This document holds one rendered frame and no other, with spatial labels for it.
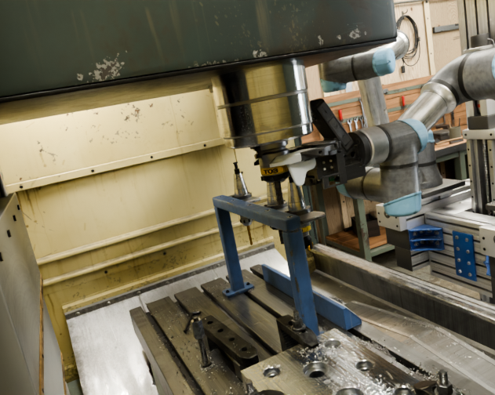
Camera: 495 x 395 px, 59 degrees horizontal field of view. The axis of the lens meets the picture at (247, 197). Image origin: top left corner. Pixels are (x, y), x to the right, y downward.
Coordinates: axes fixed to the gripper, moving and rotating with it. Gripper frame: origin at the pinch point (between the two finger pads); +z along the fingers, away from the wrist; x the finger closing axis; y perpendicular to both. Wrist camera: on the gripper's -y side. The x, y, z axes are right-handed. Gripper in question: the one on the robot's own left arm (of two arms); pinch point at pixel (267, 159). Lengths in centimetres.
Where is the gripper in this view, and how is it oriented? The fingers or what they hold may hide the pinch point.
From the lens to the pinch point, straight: 77.6
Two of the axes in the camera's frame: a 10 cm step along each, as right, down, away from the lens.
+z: -8.9, 2.4, -3.9
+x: -4.2, -1.1, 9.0
